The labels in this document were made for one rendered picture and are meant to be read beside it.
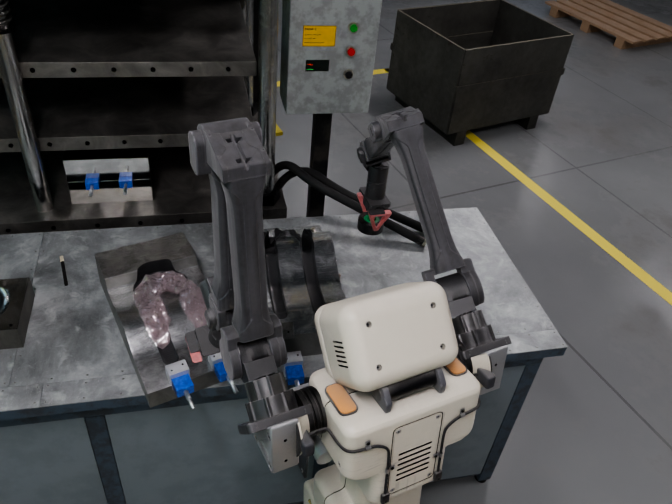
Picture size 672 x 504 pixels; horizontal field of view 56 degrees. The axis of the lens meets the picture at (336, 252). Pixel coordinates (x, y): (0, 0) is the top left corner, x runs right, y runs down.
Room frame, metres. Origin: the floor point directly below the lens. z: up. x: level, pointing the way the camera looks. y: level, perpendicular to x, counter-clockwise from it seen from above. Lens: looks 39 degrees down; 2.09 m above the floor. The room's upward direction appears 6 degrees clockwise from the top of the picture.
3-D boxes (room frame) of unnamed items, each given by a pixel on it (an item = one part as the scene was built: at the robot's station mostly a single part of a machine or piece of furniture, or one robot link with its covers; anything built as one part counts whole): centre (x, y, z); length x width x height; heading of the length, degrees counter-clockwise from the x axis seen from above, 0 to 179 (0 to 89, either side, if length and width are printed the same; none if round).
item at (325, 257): (1.38, 0.12, 0.87); 0.50 x 0.26 x 0.14; 16
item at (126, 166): (2.00, 0.86, 0.87); 0.50 x 0.27 x 0.17; 16
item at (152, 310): (1.20, 0.43, 0.90); 0.26 x 0.18 x 0.08; 33
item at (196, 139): (0.87, 0.19, 1.40); 0.11 x 0.06 x 0.43; 120
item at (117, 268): (1.20, 0.44, 0.85); 0.50 x 0.26 x 0.11; 33
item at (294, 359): (1.04, 0.07, 0.83); 0.13 x 0.05 x 0.05; 18
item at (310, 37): (2.11, 0.10, 0.73); 0.30 x 0.22 x 1.47; 106
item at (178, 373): (0.95, 0.33, 0.85); 0.13 x 0.05 x 0.05; 33
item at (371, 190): (1.54, -0.10, 1.09); 0.10 x 0.07 x 0.07; 21
